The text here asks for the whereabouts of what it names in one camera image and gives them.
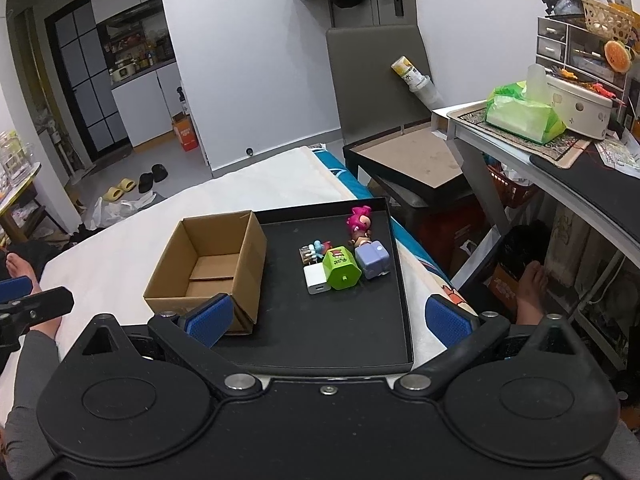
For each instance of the bare right foot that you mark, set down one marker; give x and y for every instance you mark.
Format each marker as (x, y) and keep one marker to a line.
(531, 290)

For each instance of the blue monster beer mug figurine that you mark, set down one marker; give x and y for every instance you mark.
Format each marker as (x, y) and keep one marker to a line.
(314, 253)

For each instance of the white round container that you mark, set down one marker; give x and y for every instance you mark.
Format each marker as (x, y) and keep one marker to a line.
(583, 111)

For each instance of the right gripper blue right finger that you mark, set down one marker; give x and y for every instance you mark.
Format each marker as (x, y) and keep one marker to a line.
(467, 337)

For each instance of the pink dinosaur hood figurine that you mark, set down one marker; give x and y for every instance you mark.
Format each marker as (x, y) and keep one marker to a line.
(359, 223)

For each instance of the black slipper pair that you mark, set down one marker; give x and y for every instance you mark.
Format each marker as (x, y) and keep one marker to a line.
(148, 179)

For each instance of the orange cardboard box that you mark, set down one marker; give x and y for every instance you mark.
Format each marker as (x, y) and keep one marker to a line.
(184, 131)

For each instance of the white charger block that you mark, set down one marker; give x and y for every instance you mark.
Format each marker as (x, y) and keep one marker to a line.
(315, 279)

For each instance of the lilac cube toy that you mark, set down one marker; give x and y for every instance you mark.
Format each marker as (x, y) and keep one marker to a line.
(373, 259)

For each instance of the black shallow tray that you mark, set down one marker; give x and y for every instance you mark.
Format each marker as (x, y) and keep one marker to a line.
(360, 331)

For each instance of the green hexagonal toy box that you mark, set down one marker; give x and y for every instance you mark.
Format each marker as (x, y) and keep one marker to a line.
(341, 269)

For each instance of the yellow slipper pair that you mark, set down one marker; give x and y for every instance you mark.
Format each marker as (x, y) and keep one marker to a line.
(115, 193)

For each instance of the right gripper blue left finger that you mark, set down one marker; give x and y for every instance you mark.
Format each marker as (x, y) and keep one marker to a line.
(189, 339)

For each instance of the brown cardboard box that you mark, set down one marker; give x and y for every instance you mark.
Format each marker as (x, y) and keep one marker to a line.
(208, 255)

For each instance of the grey drawer organizer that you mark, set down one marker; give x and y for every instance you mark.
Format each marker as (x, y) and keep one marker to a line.
(563, 46)

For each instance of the woven basket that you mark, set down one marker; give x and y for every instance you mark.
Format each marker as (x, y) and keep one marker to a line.
(608, 21)

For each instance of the green tissue pack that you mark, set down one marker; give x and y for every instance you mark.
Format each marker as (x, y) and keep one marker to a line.
(509, 109)

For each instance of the yellow white bottle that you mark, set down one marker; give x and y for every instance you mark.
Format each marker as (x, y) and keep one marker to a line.
(420, 85)

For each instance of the black box lid with cardboard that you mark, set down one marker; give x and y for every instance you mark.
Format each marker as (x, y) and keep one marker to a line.
(412, 165)

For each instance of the white plastic bag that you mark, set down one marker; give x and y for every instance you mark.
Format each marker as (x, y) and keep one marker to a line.
(104, 214)

